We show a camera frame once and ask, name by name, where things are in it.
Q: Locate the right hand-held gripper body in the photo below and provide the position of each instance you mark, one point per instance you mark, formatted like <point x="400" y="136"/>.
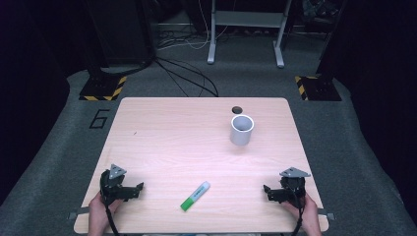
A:
<point x="293" y="187"/>

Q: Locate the green and white highlighter marker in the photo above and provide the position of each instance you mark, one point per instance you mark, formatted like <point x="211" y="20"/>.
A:
<point x="195" y="196"/>

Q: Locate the grey metal table bracket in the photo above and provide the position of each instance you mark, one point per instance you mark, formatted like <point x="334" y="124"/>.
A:
<point x="78" y="213"/>
<point x="327" y="215"/>

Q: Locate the white metal desk frame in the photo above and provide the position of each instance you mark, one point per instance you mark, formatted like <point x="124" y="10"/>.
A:
<point x="247" y="19"/>

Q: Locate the white cup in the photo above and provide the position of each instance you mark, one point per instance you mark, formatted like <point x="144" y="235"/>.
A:
<point x="242" y="132"/>

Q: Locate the dark cabinet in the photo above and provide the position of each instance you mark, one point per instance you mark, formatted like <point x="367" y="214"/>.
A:
<point x="126" y="32"/>

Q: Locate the black stand column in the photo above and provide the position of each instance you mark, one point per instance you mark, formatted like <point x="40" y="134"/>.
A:
<point x="96" y="49"/>
<point x="331" y="42"/>

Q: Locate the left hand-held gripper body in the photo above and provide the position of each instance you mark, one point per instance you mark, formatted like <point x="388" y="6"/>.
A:
<point x="113" y="183"/>

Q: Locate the black base with hazard stripes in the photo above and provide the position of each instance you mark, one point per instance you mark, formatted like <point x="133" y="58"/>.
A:
<point x="103" y="90"/>
<point x="319" y="89"/>

